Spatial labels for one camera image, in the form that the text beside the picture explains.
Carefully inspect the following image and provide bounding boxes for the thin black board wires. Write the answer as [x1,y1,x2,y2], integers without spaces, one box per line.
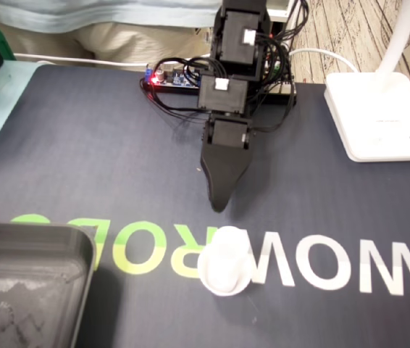
[141,81,209,123]

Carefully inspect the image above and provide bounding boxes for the controller board with green terminal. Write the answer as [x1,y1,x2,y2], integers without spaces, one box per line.
[264,59,296,95]

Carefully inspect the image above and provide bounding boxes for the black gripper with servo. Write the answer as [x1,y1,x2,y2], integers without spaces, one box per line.
[200,116,255,213]

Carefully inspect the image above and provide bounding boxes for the white shelf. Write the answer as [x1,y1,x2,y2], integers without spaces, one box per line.
[266,0,298,22]

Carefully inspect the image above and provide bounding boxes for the black plastic tray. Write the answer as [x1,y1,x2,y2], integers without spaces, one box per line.
[0,219,97,348]

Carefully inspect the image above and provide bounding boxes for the white plastic base cup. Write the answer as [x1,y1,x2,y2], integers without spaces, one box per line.
[196,249,254,298]

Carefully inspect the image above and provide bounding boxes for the white desk lamp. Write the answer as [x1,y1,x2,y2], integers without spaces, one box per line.
[323,0,410,163]

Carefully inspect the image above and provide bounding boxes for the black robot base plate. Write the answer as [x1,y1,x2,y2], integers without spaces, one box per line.
[142,78,297,106]

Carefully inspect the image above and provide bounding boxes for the dark mat with WOWROBO print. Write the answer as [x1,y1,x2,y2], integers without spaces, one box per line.
[0,64,410,348]

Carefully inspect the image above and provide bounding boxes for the black wire bundle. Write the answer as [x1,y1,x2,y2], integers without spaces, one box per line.
[254,0,309,133]

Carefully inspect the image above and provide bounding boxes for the blue circuit board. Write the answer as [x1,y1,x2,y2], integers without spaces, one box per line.
[143,65,202,90]

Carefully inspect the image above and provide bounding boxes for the thin black gripper servo cable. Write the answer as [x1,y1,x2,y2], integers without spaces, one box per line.
[183,56,227,86]

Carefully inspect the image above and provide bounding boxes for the person in light blue shirt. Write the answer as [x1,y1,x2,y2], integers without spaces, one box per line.
[0,0,224,63]

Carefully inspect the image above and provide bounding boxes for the white power cable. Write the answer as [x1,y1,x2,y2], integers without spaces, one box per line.
[12,52,152,72]
[288,48,360,75]

